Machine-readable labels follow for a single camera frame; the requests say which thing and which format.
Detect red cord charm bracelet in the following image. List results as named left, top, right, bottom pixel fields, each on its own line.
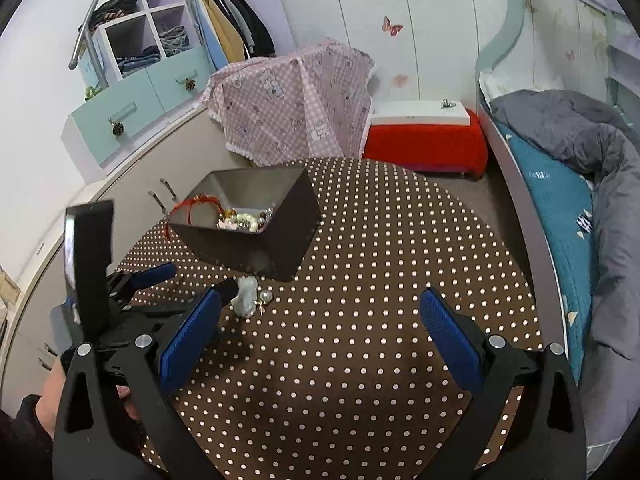
left=164, top=194, right=227, bottom=241

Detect cream bead bracelet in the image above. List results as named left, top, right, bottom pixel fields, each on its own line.
left=230, top=212, right=263, bottom=233

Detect person's left hand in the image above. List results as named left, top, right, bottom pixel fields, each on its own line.
left=34, top=353, right=144, bottom=441

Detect pale jade pendant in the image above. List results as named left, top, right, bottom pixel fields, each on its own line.
left=231, top=276, right=273, bottom=318

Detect beige cabinet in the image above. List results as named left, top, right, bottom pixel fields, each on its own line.
left=1, top=110, right=248, bottom=415

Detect dark grey storage box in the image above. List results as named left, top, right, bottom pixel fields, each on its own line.
left=166, top=166, right=322, bottom=282

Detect mint drawer unit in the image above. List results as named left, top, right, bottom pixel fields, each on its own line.
left=61, top=46, right=213, bottom=182

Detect teal bed sheet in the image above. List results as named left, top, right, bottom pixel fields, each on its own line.
left=497, top=122, right=598, bottom=380

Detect white cubby shelf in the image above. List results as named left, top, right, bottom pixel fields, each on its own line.
left=68, top=0, right=203, bottom=89

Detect pink bear print cloth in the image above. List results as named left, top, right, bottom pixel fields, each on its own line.
left=201, top=40, right=375, bottom=167

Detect hanging clothes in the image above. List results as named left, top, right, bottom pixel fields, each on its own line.
left=186, top=0, right=276, bottom=70

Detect grey duvet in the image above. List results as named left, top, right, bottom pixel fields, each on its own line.
left=490, top=90, right=639, bottom=474

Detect red storage bench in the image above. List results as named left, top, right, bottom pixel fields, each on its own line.
left=362, top=100, right=488, bottom=180

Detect butterfly wall sticker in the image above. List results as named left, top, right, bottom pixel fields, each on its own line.
left=382, top=15, right=404, bottom=37

